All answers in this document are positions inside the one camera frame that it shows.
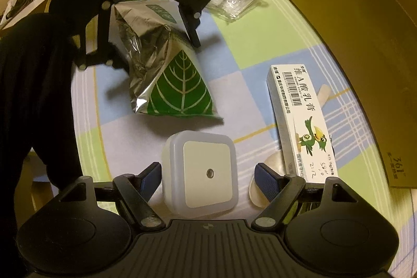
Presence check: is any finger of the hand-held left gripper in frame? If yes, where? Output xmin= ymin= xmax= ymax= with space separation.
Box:
xmin=73 ymin=0 xmax=131 ymax=73
xmin=140 ymin=0 xmax=220 ymax=49

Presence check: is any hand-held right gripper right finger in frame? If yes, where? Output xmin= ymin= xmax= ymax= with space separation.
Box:
xmin=249 ymin=162 xmax=362 ymax=231

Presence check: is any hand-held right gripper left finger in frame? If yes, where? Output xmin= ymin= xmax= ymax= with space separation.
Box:
xmin=57 ymin=162 xmax=167 ymax=230

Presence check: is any white plastic spoon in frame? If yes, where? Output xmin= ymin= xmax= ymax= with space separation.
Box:
xmin=249 ymin=84 xmax=331 ymax=208

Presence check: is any white plug-in night light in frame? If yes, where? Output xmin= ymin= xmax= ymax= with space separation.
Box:
xmin=162 ymin=131 xmax=238 ymax=218

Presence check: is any silver foil bag green leaf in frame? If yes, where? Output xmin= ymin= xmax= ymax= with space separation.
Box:
xmin=109 ymin=0 xmax=225 ymax=124

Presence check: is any long white ointment box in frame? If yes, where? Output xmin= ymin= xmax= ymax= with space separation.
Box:
xmin=266 ymin=64 xmax=339 ymax=181

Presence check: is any brown cardboard box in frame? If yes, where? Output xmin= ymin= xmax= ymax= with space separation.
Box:
xmin=278 ymin=0 xmax=417 ymax=190

